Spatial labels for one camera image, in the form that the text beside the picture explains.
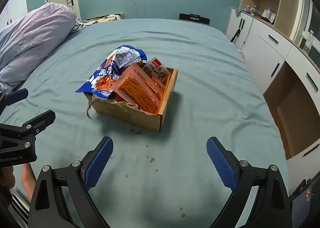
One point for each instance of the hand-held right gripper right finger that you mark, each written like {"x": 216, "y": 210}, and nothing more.
{"x": 220, "y": 165}

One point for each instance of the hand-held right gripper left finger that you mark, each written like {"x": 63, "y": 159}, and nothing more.
{"x": 100, "y": 163}

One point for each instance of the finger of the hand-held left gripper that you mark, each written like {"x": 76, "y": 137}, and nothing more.
{"x": 41, "y": 119}
{"x": 16, "y": 96}

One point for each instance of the brown cardboard box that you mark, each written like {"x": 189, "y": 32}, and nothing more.
{"x": 130, "y": 115}

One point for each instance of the orange snack stick packet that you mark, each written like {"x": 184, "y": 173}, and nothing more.
{"x": 160, "y": 87}
{"x": 140, "y": 95}

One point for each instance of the green white chicken foot packet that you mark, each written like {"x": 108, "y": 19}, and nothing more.
{"x": 157, "y": 69}

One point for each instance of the person's left forearm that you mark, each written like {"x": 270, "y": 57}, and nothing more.
{"x": 28, "y": 181}

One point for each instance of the person's left hand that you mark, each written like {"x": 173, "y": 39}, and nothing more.
{"x": 6, "y": 177}

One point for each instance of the grey duvet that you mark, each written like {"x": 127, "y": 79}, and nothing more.
{"x": 32, "y": 38}

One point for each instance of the dark laptop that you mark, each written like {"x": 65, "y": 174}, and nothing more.
{"x": 306, "y": 200}

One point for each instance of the plaid cloth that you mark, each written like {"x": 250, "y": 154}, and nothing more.
{"x": 82, "y": 25}

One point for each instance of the blue snack bag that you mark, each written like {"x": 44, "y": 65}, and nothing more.
{"x": 117, "y": 58}

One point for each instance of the brown patterned item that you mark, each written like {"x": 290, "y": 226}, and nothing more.
{"x": 107, "y": 17}

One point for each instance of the white drawer cabinet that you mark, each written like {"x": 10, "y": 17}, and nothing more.
{"x": 265, "y": 50}

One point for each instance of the black chair back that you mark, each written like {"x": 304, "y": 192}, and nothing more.
{"x": 193, "y": 19}

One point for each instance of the clear plastic bottle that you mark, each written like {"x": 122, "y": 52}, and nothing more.
{"x": 309, "y": 39}

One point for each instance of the teal cloth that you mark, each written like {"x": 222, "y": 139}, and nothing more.
{"x": 241, "y": 10}

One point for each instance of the white purple bottle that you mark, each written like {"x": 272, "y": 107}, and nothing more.
{"x": 268, "y": 12}

